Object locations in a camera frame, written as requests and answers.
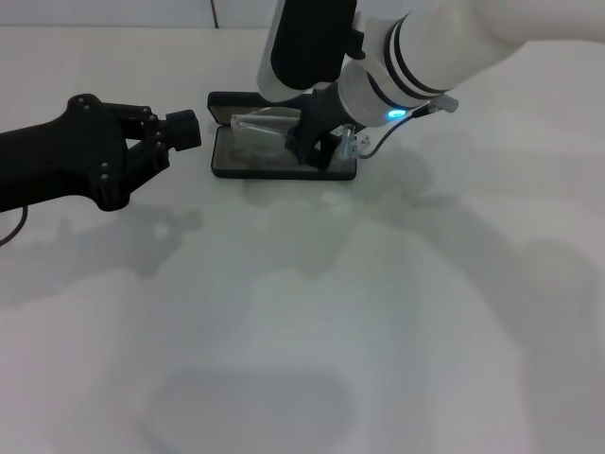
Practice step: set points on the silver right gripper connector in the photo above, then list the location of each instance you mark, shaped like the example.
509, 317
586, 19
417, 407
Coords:
350, 142

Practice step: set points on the black glasses case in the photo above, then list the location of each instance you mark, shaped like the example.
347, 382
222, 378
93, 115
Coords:
255, 168

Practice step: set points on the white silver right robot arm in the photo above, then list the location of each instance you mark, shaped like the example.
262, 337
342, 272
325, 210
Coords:
425, 47

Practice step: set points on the clear white glasses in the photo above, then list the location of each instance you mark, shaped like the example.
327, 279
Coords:
255, 124

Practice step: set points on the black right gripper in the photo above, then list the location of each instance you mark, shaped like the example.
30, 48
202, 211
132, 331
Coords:
321, 116

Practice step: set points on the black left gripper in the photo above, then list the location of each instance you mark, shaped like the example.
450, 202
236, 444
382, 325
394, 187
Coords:
52, 161

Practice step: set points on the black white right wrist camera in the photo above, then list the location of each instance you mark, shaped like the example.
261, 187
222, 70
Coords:
307, 42

